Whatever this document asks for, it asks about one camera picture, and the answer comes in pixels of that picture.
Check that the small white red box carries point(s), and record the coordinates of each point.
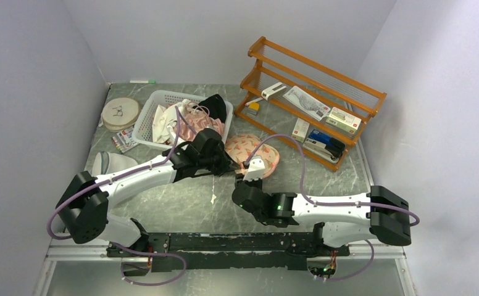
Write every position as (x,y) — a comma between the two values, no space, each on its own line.
(300,130)

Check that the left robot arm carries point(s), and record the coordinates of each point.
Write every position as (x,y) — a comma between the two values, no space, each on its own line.
(86,204)

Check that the floral mesh laundry bag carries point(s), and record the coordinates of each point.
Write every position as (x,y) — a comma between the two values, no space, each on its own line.
(240,147)

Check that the white label printer device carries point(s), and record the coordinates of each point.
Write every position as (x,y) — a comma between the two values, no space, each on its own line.
(273,91)

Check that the white green staples box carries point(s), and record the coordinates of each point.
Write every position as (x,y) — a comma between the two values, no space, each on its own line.
(343,120)

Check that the white green marker pen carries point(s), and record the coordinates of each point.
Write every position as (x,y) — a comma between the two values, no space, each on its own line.
(142,81)

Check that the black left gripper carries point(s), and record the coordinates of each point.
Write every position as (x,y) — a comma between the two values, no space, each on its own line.
(226,163)

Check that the blue black stapler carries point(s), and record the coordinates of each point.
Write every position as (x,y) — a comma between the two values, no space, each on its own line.
(324,146)

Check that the white plastic laundry basket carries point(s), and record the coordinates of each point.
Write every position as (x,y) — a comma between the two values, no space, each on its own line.
(142,132)

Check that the white mesh laundry bag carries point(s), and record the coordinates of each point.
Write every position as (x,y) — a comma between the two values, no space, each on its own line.
(108,162)

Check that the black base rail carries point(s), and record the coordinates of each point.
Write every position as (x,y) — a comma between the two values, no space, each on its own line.
(176,251)

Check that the black garment in basket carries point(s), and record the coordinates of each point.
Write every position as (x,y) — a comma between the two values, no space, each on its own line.
(216,106)

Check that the crayon pack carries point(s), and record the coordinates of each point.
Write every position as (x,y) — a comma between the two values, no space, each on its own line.
(123,140)

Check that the pink satin bra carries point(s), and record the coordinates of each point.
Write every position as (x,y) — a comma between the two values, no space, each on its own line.
(194,118)

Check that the orange wooden shoe rack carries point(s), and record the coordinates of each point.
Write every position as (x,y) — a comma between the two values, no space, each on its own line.
(275,63)

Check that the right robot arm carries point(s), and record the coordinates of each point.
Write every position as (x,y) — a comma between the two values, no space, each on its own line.
(378,214)

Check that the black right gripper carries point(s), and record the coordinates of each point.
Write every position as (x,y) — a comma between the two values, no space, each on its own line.
(239,180)

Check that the white garment in basket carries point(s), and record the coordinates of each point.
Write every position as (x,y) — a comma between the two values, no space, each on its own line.
(166,121)

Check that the illustrated paper booklet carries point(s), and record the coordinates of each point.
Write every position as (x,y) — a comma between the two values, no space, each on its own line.
(307,103)

